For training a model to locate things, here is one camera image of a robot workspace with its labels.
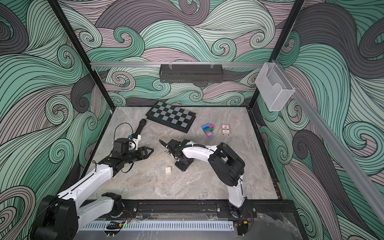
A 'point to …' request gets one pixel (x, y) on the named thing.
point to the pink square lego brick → (211, 126)
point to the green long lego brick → (211, 129)
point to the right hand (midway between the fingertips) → (187, 164)
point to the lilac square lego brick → (210, 135)
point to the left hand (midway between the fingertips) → (150, 149)
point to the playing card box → (225, 129)
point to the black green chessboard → (179, 118)
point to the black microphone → (142, 123)
